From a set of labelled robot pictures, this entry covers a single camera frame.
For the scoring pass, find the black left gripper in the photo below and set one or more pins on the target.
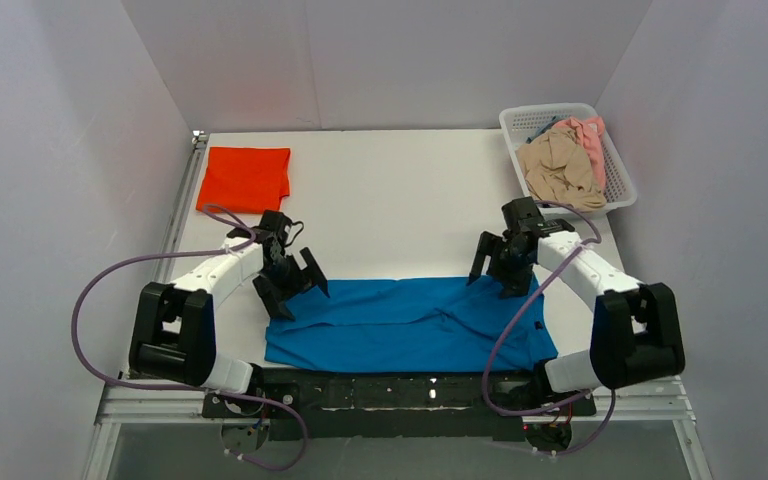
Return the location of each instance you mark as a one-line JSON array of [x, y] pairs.
[[289, 279]]

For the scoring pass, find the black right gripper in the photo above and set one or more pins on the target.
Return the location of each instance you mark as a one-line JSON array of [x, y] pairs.
[[506, 254]]

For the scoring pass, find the blue t shirt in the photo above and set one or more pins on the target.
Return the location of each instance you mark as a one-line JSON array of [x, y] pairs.
[[415, 325]]

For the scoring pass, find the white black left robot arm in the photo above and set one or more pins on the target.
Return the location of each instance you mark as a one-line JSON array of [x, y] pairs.
[[174, 335]]

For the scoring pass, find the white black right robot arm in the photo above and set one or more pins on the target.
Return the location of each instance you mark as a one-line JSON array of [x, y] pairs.
[[635, 336]]

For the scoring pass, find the beige t shirt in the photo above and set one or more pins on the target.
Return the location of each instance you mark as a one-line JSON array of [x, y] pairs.
[[558, 169]]

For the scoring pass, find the folded orange t shirt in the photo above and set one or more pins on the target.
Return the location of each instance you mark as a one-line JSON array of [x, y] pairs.
[[245, 180]]

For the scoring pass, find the white plastic laundry basket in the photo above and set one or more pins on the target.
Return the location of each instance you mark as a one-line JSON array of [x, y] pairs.
[[523, 122]]

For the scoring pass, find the pink t shirt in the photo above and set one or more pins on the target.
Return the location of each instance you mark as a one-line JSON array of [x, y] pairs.
[[589, 133]]

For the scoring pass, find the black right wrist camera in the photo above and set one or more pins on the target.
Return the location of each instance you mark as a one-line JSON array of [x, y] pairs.
[[523, 216]]

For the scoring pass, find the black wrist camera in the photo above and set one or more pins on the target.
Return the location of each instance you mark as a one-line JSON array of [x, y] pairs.
[[273, 224], [523, 216]]

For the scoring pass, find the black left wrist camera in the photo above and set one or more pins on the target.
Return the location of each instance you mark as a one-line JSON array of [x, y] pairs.
[[273, 224]]

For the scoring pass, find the aluminium frame rail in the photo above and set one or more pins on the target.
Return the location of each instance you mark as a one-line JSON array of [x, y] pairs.
[[660, 400]]

